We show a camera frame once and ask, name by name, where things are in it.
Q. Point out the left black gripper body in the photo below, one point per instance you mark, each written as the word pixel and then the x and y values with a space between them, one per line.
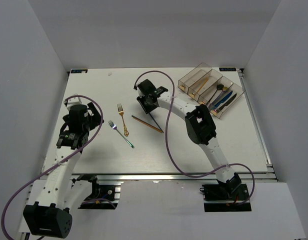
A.
pixel 93 120

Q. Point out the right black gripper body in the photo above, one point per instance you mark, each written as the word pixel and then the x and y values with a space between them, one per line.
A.
pixel 144 98

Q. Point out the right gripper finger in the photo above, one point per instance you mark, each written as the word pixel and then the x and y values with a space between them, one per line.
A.
pixel 151 108
pixel 144 104

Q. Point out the blue grey chopstick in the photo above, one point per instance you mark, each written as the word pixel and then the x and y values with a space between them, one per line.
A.
pixel 156 123

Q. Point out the gold chopstick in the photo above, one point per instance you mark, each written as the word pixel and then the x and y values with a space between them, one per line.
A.
pixel 201 86
pixel 147 124

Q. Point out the blue knife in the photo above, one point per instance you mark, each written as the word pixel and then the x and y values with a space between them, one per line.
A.
pixel 222 100

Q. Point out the black spoon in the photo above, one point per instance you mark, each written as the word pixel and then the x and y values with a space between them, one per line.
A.
pixel 218 91

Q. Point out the black knife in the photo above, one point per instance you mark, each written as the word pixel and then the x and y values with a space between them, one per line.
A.
pixel 227 103

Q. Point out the iridescent pink spoon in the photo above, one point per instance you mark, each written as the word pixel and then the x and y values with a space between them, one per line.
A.
pixel 223 92

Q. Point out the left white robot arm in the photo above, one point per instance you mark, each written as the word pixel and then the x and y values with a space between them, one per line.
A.
pixel 50 214

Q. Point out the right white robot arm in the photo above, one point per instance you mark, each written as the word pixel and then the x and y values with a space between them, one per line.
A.
pixel 200 128

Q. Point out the gold ornate fork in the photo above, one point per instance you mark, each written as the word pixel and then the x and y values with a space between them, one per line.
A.
pixel 121 113

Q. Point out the iridescent rainbow fork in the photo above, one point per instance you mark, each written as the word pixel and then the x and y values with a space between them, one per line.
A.
pixel 114 127

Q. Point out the left blue table label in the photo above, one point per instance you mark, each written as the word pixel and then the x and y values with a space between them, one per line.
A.
pixel 78 71

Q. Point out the blue table label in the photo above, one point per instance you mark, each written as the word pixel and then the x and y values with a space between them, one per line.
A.
pixel 78 71
pixel 227 69

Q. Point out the clear compartment organizer tray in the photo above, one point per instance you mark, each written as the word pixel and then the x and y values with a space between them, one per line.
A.
pixel 190 83

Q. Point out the right blue table label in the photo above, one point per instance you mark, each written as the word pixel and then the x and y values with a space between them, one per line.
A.
pixel 227 69

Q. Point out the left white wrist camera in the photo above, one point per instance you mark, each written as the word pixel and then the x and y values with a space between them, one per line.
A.
pixel 74 100

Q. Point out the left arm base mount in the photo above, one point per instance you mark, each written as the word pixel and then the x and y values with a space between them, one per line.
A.
pixel 102 196

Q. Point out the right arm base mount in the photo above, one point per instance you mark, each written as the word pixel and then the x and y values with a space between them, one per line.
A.
pixel 216 200

